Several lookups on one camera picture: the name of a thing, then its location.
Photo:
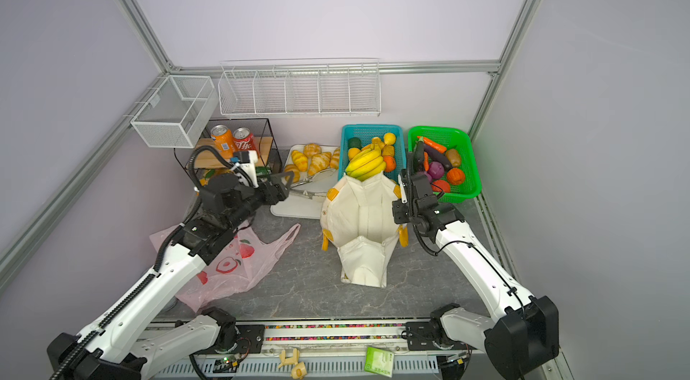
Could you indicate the yellow lemon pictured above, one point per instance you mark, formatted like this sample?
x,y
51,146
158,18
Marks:
x,y
390,139

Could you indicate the green plastic basket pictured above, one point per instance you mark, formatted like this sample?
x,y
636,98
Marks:
x,y
453,138

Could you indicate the white bread tray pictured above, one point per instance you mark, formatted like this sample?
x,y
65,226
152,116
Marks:
x,y
296,207

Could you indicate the black wire shelf rack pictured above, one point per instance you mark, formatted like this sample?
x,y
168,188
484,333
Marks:
x,y
268,160

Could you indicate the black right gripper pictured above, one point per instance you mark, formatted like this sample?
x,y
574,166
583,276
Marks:
x,y
399,206

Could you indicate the metal tongs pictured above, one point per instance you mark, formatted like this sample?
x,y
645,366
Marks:
x,y
311,189

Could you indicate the brown potato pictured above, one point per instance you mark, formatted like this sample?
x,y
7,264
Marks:
x,y
454,157

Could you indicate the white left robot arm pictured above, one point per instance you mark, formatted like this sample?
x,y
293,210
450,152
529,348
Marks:
x,y
107,349

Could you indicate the orange soda can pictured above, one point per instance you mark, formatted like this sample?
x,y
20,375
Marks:
x,y
223,140

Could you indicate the orange carrot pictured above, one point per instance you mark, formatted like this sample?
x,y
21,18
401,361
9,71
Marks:
x,y
436,146

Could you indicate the long dark eggplant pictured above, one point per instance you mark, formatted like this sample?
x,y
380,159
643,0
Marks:
x,y
437,156

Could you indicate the round bread roll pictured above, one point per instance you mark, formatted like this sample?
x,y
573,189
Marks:
x,y
312,149

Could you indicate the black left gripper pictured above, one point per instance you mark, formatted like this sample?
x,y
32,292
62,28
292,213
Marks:
x,y
282,193

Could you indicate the red tomato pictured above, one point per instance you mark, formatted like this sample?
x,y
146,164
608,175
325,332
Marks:
x,y
441,186

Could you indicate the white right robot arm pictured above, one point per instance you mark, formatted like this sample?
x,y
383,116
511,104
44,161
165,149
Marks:
x,y
520,331

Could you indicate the teal plastic basket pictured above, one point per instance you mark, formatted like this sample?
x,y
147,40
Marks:
x,y
366,132

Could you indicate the striped croissant bread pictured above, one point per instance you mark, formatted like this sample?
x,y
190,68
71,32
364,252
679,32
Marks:
x,y
319,162
300,160

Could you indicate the white wire wall basket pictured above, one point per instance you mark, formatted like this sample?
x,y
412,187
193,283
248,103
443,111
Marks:
x,y
300,87

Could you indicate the white canvas tote bag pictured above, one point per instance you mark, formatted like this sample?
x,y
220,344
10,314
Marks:
x,y
357,219

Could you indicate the small purple onion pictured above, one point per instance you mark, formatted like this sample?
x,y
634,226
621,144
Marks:
x,y
436,171

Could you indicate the yellow banana bunch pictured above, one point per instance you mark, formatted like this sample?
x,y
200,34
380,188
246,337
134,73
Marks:
x,y
366,165

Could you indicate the green card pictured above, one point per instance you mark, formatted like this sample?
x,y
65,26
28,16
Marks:
x,y
379,362

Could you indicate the orange tangerine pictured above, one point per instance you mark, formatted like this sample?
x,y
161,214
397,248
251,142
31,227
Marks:
x,y
390,163

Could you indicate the red cola can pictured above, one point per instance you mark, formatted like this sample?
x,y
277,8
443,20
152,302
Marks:
x,y
244,140

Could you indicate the pink plastic grocery bag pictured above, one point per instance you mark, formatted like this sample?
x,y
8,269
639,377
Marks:
x,y
238,268

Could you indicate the dark green cucumber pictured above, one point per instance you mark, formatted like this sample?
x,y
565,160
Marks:
x,y
419,156

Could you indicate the white mesh box basket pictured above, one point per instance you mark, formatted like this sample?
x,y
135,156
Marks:
x,y
177,112

